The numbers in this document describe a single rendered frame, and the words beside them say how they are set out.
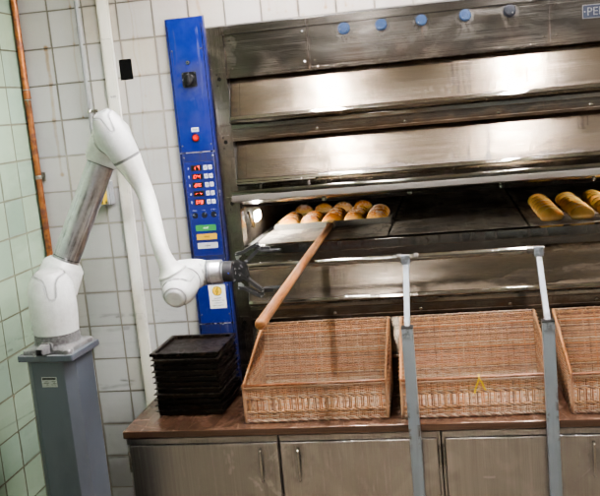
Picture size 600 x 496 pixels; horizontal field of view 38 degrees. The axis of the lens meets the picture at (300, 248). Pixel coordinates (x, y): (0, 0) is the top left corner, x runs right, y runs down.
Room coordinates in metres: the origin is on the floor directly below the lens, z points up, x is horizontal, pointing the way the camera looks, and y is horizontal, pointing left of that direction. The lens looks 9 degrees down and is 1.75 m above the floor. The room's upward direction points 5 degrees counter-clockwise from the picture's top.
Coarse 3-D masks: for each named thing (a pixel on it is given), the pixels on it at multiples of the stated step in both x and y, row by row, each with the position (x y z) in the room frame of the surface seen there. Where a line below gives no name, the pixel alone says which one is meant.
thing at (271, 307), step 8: (328, 224) 3.87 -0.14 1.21; (328, 232) 3.73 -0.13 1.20; (320, 240) 3.48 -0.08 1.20; (312, 248) 3.28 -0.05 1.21; (304, 256) 3.12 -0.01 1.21; (312, 256) 3.20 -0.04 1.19; (304, 264) 3.01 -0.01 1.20; (296, 272) 2.85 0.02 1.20; (288, 280) 2.71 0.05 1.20; (280, 288) 2.60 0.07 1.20; (288, 288) 2.64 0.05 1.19; (280, 296) 2.51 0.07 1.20; (272, 304) 2.41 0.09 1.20; (264, 312) 2.31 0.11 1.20; (272, 312) 2.36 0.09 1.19; (256, 320) 2.25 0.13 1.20; (264, 320) 2.25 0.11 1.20; (264, 328) 2.25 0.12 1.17
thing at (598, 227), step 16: (560, 224) 3.46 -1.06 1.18; (576, 224) 3.42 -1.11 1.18; (592, 224) 3.39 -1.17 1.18; (336, 240) 3.59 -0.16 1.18; (352, 240) 3.56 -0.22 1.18; (368, 240) 3.55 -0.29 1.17; (384, 240) 3.54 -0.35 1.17; (400, 240) 3.53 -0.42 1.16; (416, 240) 3.52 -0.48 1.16; (432, 240) 3.51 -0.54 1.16; (448, 240) 3.49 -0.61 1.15; (464, 240) 3.48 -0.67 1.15; (480, 240) 3.47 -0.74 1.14
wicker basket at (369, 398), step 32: (320, 320) 3.56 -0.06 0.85; (352, 320) 3.54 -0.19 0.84; (384, 320) 3.51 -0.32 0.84; (256, 352) 3.40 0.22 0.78; (288, 352) 3.55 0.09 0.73; (320, 352) 3.53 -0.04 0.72; (352, 352) 3.50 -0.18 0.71; (384, 352) 3.48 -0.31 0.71; (256, 384) 3.14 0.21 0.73; (288, 384) 3.11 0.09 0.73; (320, 384) 3.10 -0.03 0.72; (352, 384) 3.08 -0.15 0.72; (384, 384) 3.06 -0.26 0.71; (256, 416) 3.14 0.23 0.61; (288, 416) 3.12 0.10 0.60; (320, 416) 3.10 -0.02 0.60; (352, 416) 3.08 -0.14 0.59; (384, 416) 3.06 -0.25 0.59
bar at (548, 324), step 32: (384, 256) 3.17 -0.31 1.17; (416, 256) 3.15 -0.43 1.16; (448, 256) 3.13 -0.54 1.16; (480, 256) 3.11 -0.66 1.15; (544, 288) 2.96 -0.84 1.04; (544, 320) 2.86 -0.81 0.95; (544, 352) 2.85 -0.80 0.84; (416, 384) 2.93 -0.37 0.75; (416, 416) 2.93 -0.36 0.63; (416, 448) 2.93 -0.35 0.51; (416, 480) 2.93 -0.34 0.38
